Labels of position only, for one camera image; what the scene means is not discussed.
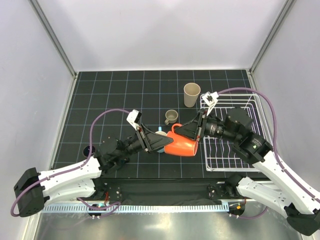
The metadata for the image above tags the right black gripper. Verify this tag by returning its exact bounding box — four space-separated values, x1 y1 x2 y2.
174 108 239 143

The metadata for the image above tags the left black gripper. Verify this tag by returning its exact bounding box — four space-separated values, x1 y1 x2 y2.
116 123 175 161

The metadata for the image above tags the light blue mug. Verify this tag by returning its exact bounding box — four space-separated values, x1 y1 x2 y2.
155 126 167 154

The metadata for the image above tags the orange mug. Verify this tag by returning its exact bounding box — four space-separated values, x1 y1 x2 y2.
164 123 198 157

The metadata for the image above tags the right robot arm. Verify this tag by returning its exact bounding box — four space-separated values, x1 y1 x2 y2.
173 107 320 236

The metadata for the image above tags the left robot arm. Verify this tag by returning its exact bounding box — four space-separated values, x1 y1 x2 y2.
10 125 174 218

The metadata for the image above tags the small grey-beige mug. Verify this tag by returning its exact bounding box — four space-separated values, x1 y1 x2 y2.
164 109 179 125

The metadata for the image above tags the tall beige cup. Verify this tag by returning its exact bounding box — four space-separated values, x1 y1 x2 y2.
183 82 201 108

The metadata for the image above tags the black grid mat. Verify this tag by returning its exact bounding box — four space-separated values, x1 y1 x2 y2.
49 69 264 179

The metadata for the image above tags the dark blue mug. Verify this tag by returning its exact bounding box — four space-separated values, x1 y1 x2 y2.
82 145 96 157

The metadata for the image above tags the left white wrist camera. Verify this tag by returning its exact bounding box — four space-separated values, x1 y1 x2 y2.
126 109 142 130

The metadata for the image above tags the white wire dish rack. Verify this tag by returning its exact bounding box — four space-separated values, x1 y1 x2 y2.
200 93 273 172

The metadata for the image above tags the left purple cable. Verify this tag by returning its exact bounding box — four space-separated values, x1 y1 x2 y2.
9 108 133 218

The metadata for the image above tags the purple cable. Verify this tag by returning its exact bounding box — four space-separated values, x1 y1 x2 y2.
217 87 320 221
9 108 133 218

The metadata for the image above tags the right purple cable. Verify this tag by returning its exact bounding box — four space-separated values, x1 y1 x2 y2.
217 87 320 221

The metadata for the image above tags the white slotted cable duct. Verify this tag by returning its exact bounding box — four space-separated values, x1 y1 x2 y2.
41 202 229 214

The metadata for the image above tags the left aluminium frame post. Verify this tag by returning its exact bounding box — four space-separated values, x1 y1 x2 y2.
28 0 77 78

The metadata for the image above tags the aluminium frame post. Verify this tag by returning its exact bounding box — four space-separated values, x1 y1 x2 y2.
249 0 296 75
28 0 77 78

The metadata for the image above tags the right aluminium frame post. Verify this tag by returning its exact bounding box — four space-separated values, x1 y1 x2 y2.
249 0 296 75

